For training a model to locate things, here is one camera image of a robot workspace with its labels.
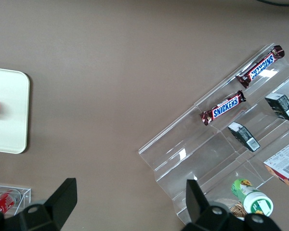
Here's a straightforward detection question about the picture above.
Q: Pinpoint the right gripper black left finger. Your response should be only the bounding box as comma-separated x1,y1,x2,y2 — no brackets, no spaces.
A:
4,178,78,231

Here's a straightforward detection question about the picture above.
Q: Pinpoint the green white plastic bottle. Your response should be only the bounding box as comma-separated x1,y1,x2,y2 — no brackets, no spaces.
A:
231,178,274,217

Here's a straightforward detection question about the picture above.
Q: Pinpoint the clear acrylic bottle rack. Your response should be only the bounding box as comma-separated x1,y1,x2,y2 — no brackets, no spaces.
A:
0,184,32,216

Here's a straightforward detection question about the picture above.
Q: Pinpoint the brown table cover sheet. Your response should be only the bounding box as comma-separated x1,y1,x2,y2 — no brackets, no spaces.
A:
0,0,289,231

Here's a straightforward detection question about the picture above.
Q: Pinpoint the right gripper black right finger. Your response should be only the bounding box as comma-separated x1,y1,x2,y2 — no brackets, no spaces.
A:
180,179,282,231

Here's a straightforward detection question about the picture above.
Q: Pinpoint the white red barcode snack box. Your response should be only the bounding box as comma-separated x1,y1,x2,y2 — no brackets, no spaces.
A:
263,138,289,192

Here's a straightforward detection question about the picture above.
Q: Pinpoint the small black carton box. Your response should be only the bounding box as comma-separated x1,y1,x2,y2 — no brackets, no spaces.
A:
228,122,261,152
264,93,289,122

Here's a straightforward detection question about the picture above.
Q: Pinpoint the Snickers chocolate bar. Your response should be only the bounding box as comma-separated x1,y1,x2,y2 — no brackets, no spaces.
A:
199,90,246,126
236,45,285,89

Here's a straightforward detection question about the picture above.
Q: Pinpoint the black cable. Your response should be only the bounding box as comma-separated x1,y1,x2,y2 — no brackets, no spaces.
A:
255,0,289,7

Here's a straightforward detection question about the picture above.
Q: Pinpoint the clear acrylic stepped display stand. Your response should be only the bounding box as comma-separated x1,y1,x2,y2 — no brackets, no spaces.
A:
138,42,289,223

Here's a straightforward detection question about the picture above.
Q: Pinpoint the light wicker basket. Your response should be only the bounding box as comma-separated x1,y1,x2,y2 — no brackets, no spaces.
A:
227,201,248,221

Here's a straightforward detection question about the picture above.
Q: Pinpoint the red cola bottle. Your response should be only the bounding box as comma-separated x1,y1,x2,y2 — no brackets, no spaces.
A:
0,189,21,215

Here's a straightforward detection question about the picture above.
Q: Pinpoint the cream plastic tray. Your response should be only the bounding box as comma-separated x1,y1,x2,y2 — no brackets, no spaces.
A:
0,67,31,154

